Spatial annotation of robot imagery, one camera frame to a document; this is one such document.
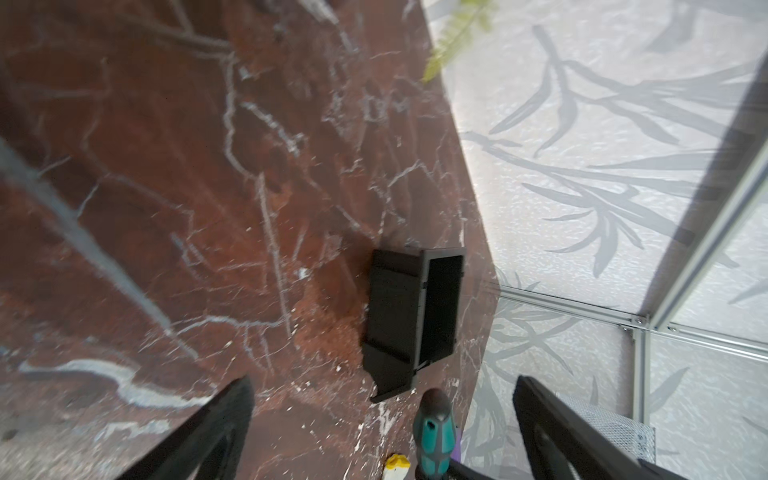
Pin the green handled screwdriver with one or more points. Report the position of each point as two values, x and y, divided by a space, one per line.
434 435

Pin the potted artificial plant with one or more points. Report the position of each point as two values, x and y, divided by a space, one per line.
456 36

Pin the black plastic bin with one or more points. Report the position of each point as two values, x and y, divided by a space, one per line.
412 315

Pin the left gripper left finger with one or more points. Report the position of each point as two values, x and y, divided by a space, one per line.
208 445

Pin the purple object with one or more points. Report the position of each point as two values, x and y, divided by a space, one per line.
456 452

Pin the white wire mesh basket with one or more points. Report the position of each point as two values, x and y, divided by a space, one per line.
636 439

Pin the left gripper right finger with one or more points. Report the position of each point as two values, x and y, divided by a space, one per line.
560 444

